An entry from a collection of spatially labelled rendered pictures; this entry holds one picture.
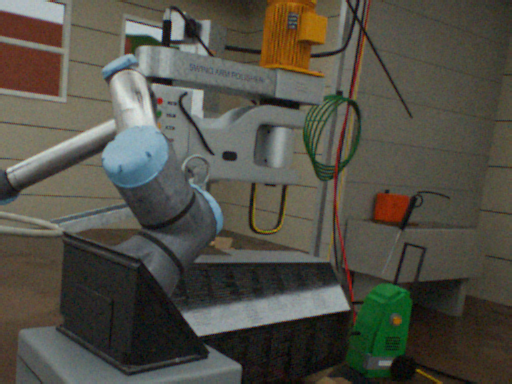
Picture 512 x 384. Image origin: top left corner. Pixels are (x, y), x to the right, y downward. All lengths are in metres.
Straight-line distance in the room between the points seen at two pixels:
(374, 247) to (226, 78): 2.96
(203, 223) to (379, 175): 4.43
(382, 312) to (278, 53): 1.82
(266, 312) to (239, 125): 0.86
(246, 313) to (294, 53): 1.25
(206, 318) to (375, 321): 1.78
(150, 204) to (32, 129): 7.34
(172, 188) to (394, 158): 4.69
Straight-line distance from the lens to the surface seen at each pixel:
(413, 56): 5.95
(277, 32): 2.84
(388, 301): 3.80
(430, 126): 6.23
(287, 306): 2.45
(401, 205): 5.65
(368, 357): 3.81
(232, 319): 2.27
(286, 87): 2.75
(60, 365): 1.23
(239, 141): 2.62
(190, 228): 1.28
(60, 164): 1.92
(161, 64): 2.42
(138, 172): 1.18
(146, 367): 1.21
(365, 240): 5.23
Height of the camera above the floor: 1.31
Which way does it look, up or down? 8 degrees down
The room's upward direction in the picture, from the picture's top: 6 degrees clockwise
